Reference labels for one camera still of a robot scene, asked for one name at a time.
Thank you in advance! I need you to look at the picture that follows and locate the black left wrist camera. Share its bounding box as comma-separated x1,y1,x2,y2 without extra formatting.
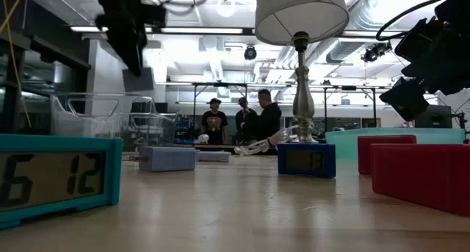
141,4,167,28

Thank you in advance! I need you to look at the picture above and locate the pale blue charger block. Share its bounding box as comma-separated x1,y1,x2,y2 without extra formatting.
196,151,231,163

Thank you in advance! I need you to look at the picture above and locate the black monitor stand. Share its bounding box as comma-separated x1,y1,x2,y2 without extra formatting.
454,111,470,145

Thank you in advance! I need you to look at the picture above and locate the teal digital clock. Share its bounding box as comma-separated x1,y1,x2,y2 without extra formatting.
0,134,124,231

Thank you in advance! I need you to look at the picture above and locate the black ceiling spotlight cluster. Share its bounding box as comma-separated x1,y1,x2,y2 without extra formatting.
360,41,393,64

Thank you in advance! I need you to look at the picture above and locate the dark computer monitor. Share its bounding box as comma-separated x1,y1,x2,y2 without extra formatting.
414,104,453,129

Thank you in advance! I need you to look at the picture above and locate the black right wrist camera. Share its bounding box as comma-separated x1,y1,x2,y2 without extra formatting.
394,17,441,63

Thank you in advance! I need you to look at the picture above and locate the long ceiling light bar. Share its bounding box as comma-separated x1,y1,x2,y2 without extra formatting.
69,26,108,34
160,26,245,35
341,30,405,38

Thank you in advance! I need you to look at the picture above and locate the person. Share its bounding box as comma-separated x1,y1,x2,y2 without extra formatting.
244,89,283,142
200,97,229,145
234,96,258,145

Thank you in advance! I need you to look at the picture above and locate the black office chair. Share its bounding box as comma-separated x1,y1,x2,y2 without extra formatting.
130,99,155,116

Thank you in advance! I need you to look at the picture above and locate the round ceiling lamp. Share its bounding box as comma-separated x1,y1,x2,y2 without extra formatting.
215,0,237,18

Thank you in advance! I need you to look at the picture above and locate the black metal rig frame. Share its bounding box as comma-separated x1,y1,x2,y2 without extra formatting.
322,84,378,130
191,82,249,135

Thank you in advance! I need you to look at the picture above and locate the white shade silver table lamp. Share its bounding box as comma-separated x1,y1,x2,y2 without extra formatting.
253,0,350,144

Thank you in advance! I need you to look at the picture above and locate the blue digital clock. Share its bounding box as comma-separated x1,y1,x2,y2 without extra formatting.
277,143,337,179

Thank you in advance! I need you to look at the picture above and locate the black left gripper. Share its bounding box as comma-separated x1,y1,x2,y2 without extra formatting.
95,0,148,76

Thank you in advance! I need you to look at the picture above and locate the clear bundled lamp cord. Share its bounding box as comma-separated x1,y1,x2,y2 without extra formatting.
234,125,298,156

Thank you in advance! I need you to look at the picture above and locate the yellow hanging cord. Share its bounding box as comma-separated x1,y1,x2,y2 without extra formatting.
0,0,33,129

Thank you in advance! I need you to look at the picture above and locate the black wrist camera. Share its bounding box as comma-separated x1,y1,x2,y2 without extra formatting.
394,17,441,63
141,4,167,28

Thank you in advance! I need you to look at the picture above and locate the dark workbench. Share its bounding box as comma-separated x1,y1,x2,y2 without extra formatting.
172,143,279,156

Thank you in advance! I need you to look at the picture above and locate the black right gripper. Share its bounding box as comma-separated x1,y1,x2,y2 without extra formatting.
379,24,470,123

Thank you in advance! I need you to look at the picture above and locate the red digital clock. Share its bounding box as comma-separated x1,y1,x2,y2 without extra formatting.
357,134,418,176
370,143,470,218

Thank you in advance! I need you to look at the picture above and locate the clear plastic bin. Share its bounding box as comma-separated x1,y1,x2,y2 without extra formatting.
50,92,180,154

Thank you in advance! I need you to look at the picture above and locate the translucent teal tray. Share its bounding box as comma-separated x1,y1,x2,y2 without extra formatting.
325,127,466,161

